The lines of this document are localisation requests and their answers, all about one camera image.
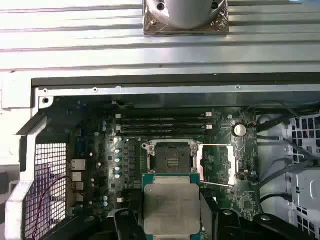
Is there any green motherboard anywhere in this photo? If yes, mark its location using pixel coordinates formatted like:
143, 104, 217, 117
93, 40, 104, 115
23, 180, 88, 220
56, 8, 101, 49
53, 96, 260, 240

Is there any silver topped CPU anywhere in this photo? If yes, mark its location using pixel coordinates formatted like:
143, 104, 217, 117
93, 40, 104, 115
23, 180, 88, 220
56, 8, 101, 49
141, 173, 201, 240

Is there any black open PC case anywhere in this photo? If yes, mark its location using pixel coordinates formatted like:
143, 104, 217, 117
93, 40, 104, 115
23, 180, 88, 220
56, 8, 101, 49
0, 72, 320, 240

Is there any black cable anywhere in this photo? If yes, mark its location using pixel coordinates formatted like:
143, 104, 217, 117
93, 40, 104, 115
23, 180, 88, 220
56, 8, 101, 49
259, 193, 295, 204

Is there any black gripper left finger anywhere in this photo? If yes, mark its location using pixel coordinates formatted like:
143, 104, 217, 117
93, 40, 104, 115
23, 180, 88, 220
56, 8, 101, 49
39, 189, 146, 240

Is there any silver coin battery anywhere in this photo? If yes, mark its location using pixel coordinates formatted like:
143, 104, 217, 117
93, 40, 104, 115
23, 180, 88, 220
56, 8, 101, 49
231, 122, 248, 137

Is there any thick grey cable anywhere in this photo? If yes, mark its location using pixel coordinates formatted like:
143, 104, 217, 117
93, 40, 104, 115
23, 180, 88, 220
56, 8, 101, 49
258, 157, 320, 187

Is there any blue rear port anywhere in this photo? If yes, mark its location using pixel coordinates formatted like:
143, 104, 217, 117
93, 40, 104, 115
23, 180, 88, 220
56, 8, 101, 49
74, 139, 87, 157

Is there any metal socket cover frame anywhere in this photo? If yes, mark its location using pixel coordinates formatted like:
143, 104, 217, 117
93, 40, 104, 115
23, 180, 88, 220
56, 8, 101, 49
196, 143, 238, 188

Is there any CPU socket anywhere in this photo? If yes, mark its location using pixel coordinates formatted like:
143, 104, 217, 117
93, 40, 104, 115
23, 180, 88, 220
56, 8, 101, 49
141, 138, 204, 175

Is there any perforated metal drive cage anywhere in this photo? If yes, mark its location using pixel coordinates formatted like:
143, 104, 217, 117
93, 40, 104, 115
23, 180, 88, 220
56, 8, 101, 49
284, 113, 320, 240

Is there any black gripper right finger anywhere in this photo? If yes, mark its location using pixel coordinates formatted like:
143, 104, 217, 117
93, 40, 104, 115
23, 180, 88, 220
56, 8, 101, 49
200, 191, 320, 240

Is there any black RAM slot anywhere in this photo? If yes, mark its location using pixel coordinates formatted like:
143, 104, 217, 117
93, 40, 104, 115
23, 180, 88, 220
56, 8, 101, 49
115, 130, 213, 138
115, 124, 213, 131
115, 118, 213, 125
115, 112, 213, 119

